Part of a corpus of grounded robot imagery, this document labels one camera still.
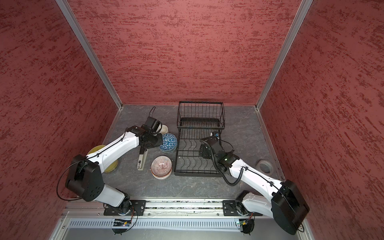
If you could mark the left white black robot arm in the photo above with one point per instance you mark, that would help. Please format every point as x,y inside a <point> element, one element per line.
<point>85,173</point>

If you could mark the pink striped bowl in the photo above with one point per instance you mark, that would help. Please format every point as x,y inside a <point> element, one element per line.
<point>161,166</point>

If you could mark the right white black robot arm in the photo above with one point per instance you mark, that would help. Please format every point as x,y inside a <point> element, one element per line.
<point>280,200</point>

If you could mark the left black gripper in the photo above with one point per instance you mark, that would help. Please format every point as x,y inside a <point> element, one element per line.
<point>160,142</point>

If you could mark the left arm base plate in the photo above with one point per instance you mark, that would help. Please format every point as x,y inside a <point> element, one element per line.
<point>136,207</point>

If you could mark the blue triangle pattern bowl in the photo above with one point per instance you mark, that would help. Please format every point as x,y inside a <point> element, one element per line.
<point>170,143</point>

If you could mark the grey tape roll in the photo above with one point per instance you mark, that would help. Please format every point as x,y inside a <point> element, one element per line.
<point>265,167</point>

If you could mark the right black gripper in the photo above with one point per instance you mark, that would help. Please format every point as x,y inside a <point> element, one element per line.
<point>203,152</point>

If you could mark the aluminium front rail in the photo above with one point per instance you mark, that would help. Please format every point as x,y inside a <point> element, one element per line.
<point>156,208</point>

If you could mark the yellow cup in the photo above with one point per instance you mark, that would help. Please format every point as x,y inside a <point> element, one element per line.
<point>111,167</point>

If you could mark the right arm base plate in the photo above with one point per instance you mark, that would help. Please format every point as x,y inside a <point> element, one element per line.
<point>235,208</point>

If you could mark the black wire dish rack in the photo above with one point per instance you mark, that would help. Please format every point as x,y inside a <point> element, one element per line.
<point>196,121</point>

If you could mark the white ceramic mug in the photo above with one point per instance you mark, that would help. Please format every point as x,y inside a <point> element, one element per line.
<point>163,129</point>

